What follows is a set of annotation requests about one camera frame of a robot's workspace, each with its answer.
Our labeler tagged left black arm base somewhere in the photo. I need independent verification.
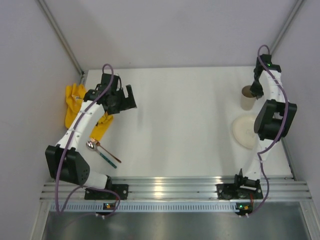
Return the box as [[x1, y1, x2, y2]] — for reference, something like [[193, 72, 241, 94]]
[[84, 184, 129, 201]]

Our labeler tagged slotted cable duct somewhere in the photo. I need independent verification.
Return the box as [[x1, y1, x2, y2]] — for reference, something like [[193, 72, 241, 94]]
[[64, 201, 252, 213]]

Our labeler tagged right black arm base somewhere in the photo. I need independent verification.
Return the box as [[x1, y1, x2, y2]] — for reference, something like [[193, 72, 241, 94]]
[[216, 169, 264, 200]]

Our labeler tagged aluminium frame post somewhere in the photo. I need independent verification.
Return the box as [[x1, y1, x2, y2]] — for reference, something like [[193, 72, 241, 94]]
[[35, 0, 84, 76], [269, 0, 306, 55]]

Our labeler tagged yellow Pikachu placemat cloth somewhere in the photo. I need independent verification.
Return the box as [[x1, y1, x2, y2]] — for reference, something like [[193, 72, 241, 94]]
[[64, 83, 114, 141]]

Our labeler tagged cream bear plate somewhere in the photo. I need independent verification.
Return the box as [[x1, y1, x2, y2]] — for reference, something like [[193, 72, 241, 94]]
[[232, 114, 257, 150]]

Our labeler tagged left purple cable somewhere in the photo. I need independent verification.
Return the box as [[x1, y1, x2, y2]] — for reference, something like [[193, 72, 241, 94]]
[[54, 63, 121, 218]]

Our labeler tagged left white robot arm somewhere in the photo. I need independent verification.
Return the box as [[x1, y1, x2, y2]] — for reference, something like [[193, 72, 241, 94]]
[[45, 73, 137, 189]]

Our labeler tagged beige cup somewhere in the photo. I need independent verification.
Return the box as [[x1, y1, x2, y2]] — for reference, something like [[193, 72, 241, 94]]
[[240, 85, 256, 111]]

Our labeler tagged aluminium front rail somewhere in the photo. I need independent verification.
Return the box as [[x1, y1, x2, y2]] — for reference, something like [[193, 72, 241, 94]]
[[39, 176, 312, 201]]

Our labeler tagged left aluminium frame post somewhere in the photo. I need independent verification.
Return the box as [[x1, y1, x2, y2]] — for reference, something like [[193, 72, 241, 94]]
[[35, 0, 84, 76]]

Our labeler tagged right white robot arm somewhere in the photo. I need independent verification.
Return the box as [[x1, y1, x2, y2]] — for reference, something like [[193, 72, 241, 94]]
[[239, 54, 298, 189]]

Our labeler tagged right aluminium frame post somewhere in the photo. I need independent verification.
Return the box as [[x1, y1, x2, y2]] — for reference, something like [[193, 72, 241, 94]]
[[269, 0, 306, 55]]

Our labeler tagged green handled silver spoon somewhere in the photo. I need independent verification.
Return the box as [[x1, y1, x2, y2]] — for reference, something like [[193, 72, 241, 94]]
[[86, 140, 117, 169]]

